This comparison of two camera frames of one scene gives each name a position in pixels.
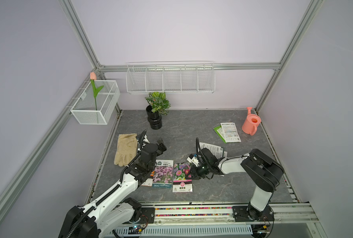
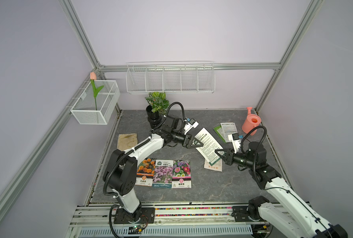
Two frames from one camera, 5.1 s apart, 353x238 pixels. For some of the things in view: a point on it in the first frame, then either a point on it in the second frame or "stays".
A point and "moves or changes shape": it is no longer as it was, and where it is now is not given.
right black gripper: [194, 173] -> [228, 157]
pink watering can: [250, 126] stays
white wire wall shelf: [194, 77] stays
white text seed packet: [230, 132] stays
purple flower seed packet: [163, 175] stays
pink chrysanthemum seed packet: [182, 181] moves or changes shape
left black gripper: [161, 146] -> [189, 139]
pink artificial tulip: [93, 77] stays
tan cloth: [127, 149] stays
